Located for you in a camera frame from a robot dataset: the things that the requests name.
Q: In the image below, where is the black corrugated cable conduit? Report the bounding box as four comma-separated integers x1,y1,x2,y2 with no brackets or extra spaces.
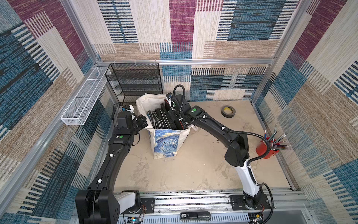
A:
172,84,275,224

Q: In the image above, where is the red pencil cup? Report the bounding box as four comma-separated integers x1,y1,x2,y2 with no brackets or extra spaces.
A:
256,141,279,159

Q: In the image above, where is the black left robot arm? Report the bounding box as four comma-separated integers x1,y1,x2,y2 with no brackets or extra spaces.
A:
75,111,148,224

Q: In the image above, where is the black wire mesh shelf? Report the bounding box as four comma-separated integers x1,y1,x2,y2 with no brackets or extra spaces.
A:
106,63,163,104

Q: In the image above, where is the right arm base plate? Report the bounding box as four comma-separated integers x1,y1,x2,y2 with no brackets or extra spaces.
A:
228,194,271,211

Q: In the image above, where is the white canvas starry night bag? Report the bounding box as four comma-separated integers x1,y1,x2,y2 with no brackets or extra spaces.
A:
136,93,199,159

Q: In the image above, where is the aluminium front rail frame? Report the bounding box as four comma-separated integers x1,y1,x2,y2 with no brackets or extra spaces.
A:
69,189,317,224

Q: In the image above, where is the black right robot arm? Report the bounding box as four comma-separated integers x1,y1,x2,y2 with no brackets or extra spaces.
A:
165,93,264,209

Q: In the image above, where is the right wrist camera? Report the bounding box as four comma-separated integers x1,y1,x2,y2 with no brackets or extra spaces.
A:
165,92,172,106

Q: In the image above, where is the white wire mesh basket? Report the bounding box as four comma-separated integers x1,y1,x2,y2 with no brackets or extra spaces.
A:
61,67,108,126

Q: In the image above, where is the black handheld scanner device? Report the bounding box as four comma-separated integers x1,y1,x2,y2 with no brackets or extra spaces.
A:
180,211,211,221

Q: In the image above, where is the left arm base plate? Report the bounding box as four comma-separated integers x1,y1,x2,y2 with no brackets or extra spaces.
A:
134,198,155,214

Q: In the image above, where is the black tape roll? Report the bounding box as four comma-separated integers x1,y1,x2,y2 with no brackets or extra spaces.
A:
221,105,236,118

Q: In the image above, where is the black red paddle case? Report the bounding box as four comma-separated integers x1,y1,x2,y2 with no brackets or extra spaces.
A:
164,106,184,130

